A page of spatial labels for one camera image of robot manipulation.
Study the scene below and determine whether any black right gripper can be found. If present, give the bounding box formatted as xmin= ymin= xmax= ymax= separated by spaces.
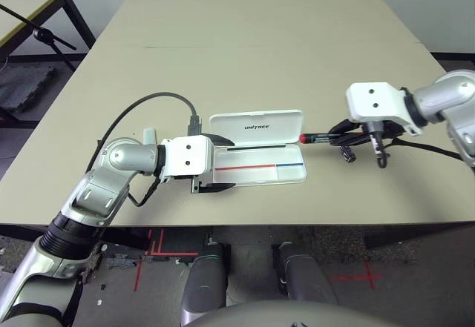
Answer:
xmin=327 ymin=119 xmax=406 ymax=169

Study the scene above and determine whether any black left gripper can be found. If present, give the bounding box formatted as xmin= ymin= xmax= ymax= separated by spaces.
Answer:
xmin=190 ymin=133 xmax=238 ymax=195

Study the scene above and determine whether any small black grey clip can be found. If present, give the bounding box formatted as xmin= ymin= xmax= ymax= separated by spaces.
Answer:
xmin=338 ymin=145 xmax=358 ymax=163

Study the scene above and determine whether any red black whiteboard marker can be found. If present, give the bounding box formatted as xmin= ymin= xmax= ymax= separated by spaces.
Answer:
xmin=299 ymin=131 xmax=347 ymax=145

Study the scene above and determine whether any white plastic pencil case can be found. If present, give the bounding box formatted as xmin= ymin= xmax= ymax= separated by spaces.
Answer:
xmin=208 ymin=108 xmax=309 ymax=187

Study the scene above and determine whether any brown speckled carpet piece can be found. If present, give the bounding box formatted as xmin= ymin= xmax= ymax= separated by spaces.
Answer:
xmin=295 ymin=225 xmax=421 ymax=268
xmin=82 ymin=242 xmax=104 ymax=284

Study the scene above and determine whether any grey left robot leg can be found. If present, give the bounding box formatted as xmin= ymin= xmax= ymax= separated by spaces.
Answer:
xmin=180 ymin=240 xmax=229 ymax=326

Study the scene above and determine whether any grey robot leg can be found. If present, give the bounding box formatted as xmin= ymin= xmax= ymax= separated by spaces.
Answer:
xmin=180 ymin=240 xmax=229 ymax=326
xmin=272 ymin=240 xmax=339 ymax=306

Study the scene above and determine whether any grey crumpled floor scrap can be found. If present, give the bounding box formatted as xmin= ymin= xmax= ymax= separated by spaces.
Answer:
xmin=106 ymin=254 xmax=140 ymax=271

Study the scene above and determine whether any grey right robot leg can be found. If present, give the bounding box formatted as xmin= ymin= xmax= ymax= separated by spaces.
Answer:
xmin=272 ymin=240 xmax=339 ymax=306

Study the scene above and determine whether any grey robot torso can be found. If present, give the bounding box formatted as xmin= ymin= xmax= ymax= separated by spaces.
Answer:
xmin=177 ymin=300 xmax=410 ymax=327

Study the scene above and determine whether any dark grey foam mat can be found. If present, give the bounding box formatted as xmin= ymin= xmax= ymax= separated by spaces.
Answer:
xmin=0 ymin=65 xmax=58 ymax=114

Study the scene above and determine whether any black tripod stand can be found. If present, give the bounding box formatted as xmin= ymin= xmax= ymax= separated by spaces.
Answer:
xmin=0 ymin=3 xmax=79 ymax=73

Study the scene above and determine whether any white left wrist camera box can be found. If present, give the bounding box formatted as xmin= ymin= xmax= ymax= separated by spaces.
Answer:
xmin=160 ymin=134 xmax=216 ymax=185

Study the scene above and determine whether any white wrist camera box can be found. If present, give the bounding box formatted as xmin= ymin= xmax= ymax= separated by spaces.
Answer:
xmin=345 ymin=81 xmax=425 ymax=136
xmin=160 ymin=134 xmax=216 ymax=185

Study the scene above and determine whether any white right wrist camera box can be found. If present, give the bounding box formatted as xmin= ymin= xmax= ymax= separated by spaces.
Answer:
xmin=345 ymin=81 xmax=425 ymax=136

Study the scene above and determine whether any thin black left wrist wire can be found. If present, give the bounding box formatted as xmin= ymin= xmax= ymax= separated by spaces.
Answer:
xmin=127 ymin=176 xmax=162 ymax=208

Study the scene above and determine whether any thick black left camera cable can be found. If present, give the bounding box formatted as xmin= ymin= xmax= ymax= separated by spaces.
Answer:
xmin=96 ymin=91 xmax=203 ymax=157

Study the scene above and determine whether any side table with black frame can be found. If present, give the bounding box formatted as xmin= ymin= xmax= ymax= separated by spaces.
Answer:
xmin=0 ymin=0 xmax=97 ymax=65

